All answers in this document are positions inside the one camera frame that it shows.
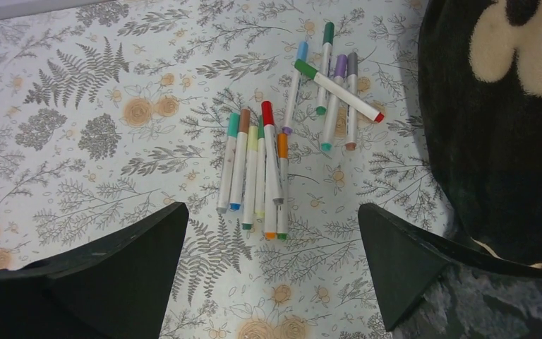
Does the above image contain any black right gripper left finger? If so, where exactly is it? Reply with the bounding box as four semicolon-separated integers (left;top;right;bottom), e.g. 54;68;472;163
0;202;189;338

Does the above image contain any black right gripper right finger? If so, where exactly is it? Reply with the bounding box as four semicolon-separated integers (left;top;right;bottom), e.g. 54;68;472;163
358;203;542;332

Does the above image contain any orange cap green-end marker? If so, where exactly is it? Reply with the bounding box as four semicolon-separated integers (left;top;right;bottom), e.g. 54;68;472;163
277;133;289;241

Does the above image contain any green cap red-end marker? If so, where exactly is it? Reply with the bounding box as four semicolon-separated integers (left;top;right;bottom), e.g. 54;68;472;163
294;60;385;123

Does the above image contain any green cap yellow-end marker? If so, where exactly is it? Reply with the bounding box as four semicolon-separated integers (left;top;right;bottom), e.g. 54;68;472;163
255;115;265;218

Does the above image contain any teal cap white marker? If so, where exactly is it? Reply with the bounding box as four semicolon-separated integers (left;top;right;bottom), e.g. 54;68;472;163
216;113;240;214

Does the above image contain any floral table mat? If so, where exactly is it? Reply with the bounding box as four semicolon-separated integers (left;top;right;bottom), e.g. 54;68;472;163
0;1;451;338

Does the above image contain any pale yellow cap marker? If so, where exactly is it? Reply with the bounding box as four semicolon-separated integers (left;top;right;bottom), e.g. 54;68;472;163
242;125;258;230

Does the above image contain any black floral plush pillow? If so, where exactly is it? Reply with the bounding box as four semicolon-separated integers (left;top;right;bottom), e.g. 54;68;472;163
418;1;542;268

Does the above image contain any brown cap blue-end marker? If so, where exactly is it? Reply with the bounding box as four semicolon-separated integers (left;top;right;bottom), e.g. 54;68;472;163
229;108;251;211

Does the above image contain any light blue cap marker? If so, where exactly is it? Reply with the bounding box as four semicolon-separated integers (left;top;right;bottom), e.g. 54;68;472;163
282;41;308;136

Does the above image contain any dark green cap marker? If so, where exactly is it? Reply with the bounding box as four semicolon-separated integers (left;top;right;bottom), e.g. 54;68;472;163
315;21;335;115

